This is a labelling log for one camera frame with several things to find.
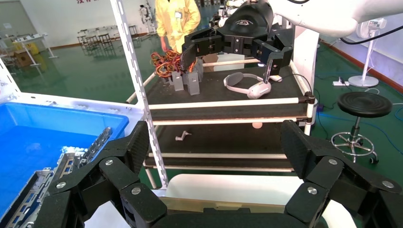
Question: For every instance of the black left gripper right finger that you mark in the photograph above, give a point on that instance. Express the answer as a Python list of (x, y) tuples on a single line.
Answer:
[(333, 176)]

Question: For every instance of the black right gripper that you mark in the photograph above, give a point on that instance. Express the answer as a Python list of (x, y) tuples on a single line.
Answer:
[(245, 25)]

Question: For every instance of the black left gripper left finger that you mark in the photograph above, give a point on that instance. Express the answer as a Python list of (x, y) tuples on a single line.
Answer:
[(94, 188)]

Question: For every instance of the silver metal rail part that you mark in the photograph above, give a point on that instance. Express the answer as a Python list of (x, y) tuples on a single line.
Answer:
[(67, 162), (99, 143), (28, 195)]

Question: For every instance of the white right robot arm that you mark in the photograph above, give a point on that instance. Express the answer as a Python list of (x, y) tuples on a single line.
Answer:
[(330, 15)]

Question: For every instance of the small grey crank part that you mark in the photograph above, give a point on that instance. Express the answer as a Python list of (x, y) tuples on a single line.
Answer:
[(181, 137)]

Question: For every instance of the white plastic box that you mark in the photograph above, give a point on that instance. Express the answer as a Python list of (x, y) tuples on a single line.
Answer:
[(231, 61)]

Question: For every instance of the small cardboard box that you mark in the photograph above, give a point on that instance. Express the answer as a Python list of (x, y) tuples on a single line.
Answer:
[(210, 59)]

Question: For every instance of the white pink headphones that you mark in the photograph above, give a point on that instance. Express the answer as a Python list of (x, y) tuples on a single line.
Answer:
[(256, 90)]

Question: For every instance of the black shelf trolley white tubes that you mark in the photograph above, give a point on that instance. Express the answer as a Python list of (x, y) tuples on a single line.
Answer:
[(220, 91)]

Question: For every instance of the standing person yellow coat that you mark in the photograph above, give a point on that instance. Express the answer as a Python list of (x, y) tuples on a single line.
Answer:
[(176, 22)]

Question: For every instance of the white robot torso column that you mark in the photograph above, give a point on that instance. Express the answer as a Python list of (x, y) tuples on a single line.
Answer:
[(307, 56)]

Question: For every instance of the black round stool chrome base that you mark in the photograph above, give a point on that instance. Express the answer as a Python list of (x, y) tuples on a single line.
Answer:
[(363, 104)]

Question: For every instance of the large blue plastic bin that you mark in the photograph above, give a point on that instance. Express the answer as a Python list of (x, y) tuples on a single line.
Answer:
[(31, 141)]

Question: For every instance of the small orange ball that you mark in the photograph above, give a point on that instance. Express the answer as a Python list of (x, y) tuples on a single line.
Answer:
[(257, 125)]

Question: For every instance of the white power strip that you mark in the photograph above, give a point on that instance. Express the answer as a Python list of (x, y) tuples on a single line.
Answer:
[(340, 83)]

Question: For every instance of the white metal shelving rack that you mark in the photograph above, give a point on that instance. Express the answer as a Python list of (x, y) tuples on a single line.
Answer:
[(126, 31)]

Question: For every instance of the black background stool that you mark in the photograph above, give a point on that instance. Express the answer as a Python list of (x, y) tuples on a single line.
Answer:
[(105, 38), (92, 41)]

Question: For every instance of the yellow waste bin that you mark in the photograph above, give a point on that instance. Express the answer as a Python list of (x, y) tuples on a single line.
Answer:
[(31, 47)]

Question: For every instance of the white background work table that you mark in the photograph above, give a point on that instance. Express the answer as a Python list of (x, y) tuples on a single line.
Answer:
[(30, 37)]

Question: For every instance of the white pedestal fan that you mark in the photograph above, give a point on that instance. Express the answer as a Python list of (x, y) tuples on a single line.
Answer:
[(363, 81)]

